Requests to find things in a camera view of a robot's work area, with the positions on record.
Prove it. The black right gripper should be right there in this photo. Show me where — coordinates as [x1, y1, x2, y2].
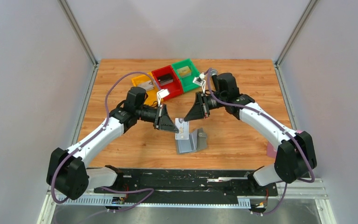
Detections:
[184, 91, 227, 122]

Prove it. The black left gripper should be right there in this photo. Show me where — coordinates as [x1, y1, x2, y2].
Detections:
[135, 103, 179, 133]

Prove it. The white VIP credit card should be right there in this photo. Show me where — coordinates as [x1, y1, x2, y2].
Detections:
[175, 118, 189, 140]

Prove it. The grey card holder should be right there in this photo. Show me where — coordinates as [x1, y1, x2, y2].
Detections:
[175, 128, 208, 154]

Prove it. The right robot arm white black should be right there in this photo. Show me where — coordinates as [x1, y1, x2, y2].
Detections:
[184, 70, 317, 195]

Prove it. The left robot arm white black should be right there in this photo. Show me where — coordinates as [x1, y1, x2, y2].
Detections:
[46, 87, 179, 200]

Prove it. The silver card in yellow bin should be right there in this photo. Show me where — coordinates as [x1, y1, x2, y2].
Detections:
[137, 80, 154, 91]

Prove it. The black card in red bin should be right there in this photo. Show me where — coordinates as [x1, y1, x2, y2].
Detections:
[157, 73, 174, 86]

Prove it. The gold card in green bin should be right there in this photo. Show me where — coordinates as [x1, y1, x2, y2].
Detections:
[177, 66, 192, 78]

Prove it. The pink card stand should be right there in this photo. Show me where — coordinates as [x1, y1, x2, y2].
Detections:
[266, 130, 303, 158]

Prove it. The yellow plastic bin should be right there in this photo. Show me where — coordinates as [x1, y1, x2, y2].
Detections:
[131, 75, 158, 106]

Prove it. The black handheld microphone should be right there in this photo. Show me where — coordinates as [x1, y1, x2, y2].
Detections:
[209, 69, 219, 91]

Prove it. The red plastic bin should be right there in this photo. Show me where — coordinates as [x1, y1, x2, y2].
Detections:
[151, 65, 184, 101]

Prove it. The green plastic bin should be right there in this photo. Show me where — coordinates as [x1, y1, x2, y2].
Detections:
[171, 58, 200, 92]

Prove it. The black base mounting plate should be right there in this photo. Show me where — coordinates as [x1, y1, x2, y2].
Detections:
[111, 168, 278, 205]

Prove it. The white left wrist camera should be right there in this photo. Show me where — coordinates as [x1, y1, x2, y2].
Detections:
[156, 89, 170, 106]

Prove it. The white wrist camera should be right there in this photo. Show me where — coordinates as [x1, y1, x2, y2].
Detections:
[193, 73, 206, 93]
[156, 89, 170, 106]

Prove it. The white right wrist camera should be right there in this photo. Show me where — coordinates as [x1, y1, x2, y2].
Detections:
[193, 73, 206, 93]

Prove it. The left aluminium frame post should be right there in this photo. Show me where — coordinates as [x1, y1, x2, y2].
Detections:
[58, 0, 99, 109]

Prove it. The aluminium frame post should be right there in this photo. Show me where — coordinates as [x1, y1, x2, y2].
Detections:
[274, 0, 319, 129]
[58, 0, 99, 109]

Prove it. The right aluminium frame post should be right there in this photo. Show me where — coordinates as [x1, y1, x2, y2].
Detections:
[274, 0, 319, 129]

